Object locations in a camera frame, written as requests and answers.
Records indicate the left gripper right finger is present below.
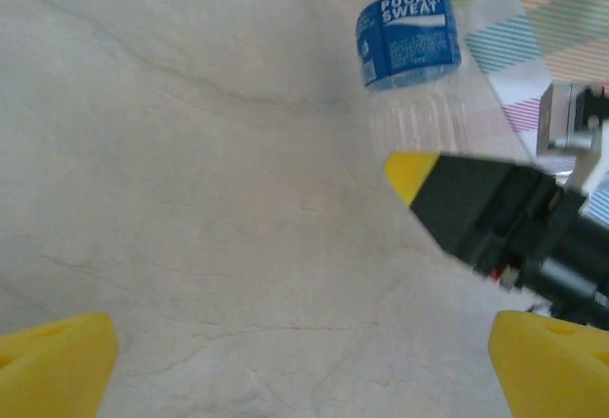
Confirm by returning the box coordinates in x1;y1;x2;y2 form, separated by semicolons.
488;310;609;418

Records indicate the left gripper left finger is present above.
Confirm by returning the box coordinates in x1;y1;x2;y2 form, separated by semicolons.
0;311;119;418

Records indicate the blue label Pocari bottle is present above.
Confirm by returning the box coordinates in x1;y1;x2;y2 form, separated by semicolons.
355;0;470;162

